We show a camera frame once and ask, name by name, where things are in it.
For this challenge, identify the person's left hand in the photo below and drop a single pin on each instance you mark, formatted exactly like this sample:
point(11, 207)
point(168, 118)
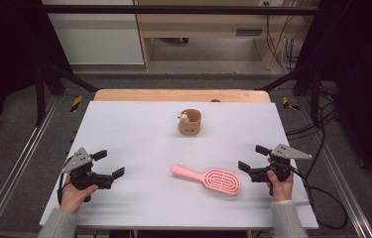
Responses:
point(72, 198)

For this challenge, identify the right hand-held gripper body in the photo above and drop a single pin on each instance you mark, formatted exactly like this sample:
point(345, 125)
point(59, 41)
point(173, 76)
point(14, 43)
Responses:
point(281, 167)

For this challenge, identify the black metal frame strut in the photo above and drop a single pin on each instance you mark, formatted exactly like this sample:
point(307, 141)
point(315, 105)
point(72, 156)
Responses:
point(306, 79)
point(54, 81)

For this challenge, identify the person's right hand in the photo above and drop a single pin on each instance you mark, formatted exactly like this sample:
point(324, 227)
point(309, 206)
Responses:
point(282, 190)

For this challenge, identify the light wooden desk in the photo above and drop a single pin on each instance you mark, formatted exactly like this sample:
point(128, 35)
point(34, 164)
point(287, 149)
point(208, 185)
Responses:
point(203, 24)

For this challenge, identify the brown cup with bear figure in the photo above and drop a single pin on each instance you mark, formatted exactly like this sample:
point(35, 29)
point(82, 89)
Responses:
point(190, 127)

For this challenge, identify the black horizontal frame bar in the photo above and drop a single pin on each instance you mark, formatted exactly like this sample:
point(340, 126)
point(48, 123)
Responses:
point(173, 10)

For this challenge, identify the grey power strip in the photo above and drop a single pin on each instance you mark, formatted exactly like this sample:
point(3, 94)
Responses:
point(249, 32)

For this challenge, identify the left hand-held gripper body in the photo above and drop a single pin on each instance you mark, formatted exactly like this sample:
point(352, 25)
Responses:
point(82, 175)

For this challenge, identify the yellow black tape marker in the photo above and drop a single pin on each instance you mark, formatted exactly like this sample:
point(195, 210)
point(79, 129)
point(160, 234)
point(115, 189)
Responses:
point(76, 103)
point(287, 103)

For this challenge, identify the white cabinet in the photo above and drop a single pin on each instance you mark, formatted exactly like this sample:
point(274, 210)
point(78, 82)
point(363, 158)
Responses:
point(97, 36)

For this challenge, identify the aluminium rail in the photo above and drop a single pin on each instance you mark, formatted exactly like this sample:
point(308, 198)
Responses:
point(15, 172)
point(342, 185)

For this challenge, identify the light wooden table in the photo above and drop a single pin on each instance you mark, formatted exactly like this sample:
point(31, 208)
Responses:
point(180, 95)

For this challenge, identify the pink hairbrush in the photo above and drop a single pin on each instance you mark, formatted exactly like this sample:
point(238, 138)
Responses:
point(221, 181)

